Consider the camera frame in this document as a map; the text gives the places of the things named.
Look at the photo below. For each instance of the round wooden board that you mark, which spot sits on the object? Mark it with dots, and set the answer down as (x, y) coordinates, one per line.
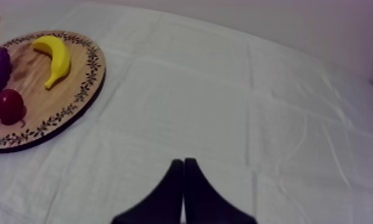
(53, 94)

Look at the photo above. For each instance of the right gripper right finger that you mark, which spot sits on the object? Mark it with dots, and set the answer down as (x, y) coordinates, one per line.
(202, 203)

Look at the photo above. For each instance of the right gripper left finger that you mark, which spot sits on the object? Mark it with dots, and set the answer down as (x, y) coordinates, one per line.
(166, 203)

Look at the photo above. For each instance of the yellow toy banana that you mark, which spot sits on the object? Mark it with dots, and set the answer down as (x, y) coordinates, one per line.
(59, 59)

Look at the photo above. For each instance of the small red fruit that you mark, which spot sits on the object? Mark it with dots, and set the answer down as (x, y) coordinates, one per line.
(8, 106)

